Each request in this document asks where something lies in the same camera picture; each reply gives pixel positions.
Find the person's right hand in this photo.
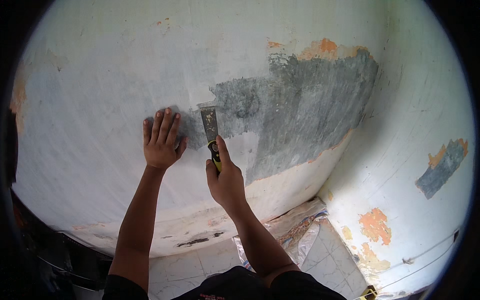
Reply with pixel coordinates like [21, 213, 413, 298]
[205, 135, 247, 211]

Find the person's left hand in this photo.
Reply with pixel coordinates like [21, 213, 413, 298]
[142, 107, 188, 170]

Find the putty knife with yellow-black handle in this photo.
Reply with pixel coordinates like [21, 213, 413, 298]
[198, 105, 223, 173]

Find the white woven plastic sack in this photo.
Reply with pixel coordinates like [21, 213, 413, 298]
[232, 197, 329, 271]

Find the person's body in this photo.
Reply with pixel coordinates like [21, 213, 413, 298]
[102, 264, 347, 300]

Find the black metal frame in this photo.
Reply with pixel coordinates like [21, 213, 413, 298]
[10, 187, 113, 300]

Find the white wall cable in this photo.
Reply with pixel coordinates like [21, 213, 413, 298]
[375, 229, 460, 272]
[352, 243, 455, 300]

